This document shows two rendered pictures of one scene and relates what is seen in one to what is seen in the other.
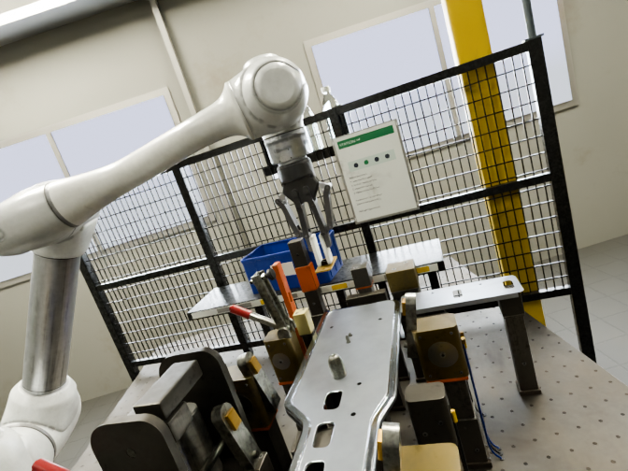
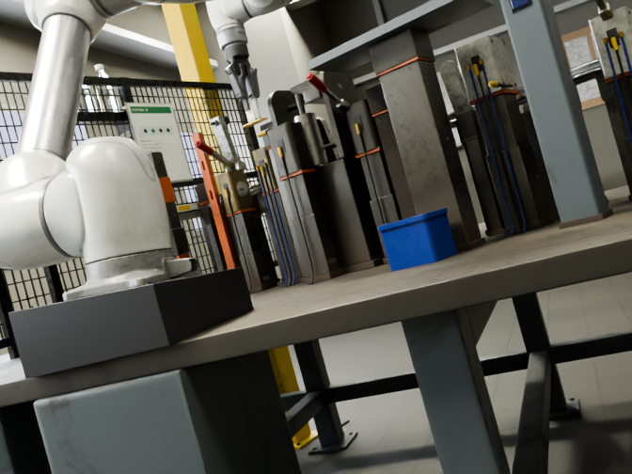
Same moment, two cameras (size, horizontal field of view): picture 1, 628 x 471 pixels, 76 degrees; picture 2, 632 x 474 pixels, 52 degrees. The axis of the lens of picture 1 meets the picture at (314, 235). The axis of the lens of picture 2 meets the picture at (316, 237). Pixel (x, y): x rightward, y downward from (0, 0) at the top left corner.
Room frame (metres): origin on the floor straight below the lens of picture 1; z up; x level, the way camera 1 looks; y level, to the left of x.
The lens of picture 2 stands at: (0.13, 1.87, 0.79)
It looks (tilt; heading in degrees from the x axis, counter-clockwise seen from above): 0 degrees down; 289
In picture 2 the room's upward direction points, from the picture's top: 15 degrees counter-clockwise
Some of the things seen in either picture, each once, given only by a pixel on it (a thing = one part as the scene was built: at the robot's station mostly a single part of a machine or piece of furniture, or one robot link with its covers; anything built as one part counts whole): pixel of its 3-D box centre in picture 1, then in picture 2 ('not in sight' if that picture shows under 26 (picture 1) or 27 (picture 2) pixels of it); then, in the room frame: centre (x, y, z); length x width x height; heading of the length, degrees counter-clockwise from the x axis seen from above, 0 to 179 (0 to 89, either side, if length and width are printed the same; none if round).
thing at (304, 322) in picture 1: (321, 371); (236, 232); (0.98, 0.09, 0.88); 0.04 x 0.04 x 0.37; 72
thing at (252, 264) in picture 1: (292, 262); not in sight; (1.36, 0.10, 1.10); 0.30 x 0.17 x 0.13; 65
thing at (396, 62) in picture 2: not in sight; (426, 144); (0.31, 0.53, 0.92); 0.10 x 0.08 x 0.45; 162
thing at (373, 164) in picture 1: (375, 173); (158, 143); (1.37, -0.26, 1.30); 0.23 x 0.02 x 0.31; 72
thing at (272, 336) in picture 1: (295, 395); (243, 232); (0.93, 0.17, 0.87); 0.10 x 0.07 x 0.35; 72
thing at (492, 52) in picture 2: not in sight; (502, 136); (0.17, 0.41, 0.90); 0.13 x 0.08 x 0.41; 72
